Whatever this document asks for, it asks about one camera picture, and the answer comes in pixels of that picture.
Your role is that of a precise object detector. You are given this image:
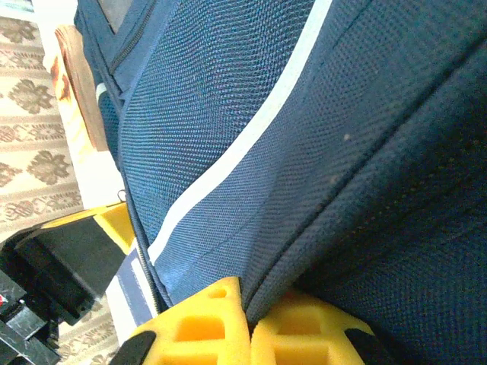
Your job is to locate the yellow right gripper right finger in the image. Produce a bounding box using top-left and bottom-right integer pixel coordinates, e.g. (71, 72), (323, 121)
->
(250, 291), (385, 365)

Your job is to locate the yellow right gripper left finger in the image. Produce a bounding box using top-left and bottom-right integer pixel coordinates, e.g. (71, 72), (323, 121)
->
(113, 276), (252, 365)

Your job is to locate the orange Huckleberry Finn paperback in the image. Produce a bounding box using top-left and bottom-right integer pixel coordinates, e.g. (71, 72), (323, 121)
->
(49, 24), (111, 164)

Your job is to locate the navy blue backpack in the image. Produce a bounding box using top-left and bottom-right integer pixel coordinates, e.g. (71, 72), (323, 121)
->
(74, 0), (487, 365)

